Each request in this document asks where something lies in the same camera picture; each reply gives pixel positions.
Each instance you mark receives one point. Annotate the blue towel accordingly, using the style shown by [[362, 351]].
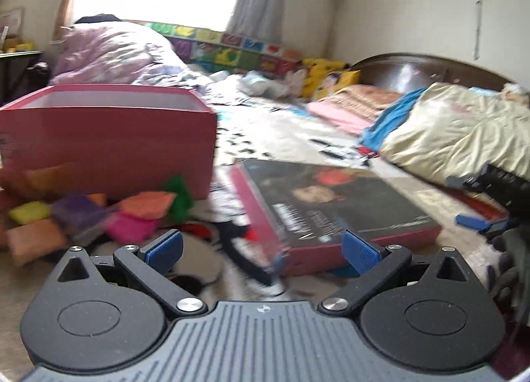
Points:
[[393, 117]]

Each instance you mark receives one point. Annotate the yellow plush toy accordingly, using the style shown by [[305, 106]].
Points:
[[321, 71]]

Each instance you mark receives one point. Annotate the pink pillow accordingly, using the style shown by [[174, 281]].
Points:
[[339, 117]]

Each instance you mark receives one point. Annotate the yellow cartoon pillow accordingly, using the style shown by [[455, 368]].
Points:
[[337, 84]]

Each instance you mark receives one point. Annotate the dark wooden headboard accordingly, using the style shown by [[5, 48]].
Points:
[[418, 71]]

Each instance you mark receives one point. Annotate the dark printed box lid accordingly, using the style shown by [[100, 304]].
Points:
[[339, 204]]

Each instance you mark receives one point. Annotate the dark red clothing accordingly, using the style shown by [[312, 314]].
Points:
[[507, 361]]

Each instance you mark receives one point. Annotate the purple quilt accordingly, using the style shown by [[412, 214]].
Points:
[[116, 57]]

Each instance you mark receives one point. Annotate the dark desk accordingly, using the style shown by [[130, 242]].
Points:
[[16, 71]]

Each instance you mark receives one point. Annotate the white plastic bags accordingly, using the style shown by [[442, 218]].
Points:
[[269, 82]]

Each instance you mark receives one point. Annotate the person's right hand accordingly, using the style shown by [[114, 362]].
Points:
[[511, 270]]

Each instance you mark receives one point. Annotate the beige patterned blanket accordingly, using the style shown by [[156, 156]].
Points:
[[368, 98]]

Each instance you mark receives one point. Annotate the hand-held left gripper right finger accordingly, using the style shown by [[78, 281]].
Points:
[[360, 253]]

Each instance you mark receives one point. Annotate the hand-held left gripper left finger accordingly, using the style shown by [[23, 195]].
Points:
[[163, 250]]

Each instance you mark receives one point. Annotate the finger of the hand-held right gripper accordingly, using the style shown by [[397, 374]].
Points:
[[474, 221], [466, 182]]

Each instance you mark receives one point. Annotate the yellow boxes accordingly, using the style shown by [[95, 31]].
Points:
[[18, 46]]

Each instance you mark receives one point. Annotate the picture frame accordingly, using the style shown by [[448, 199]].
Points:
[[10, 24]]

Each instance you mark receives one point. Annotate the pile of coloured clay packets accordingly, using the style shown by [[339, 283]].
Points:
[[83, 216]]

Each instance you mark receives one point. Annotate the colourful foam wall mat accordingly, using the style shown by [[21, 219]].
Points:
[[232, 49]]

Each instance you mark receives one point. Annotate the pink cardboard box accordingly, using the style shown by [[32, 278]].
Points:
[[116, 146]]

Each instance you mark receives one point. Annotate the cream quilt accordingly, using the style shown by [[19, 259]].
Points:
[[451, 129]]

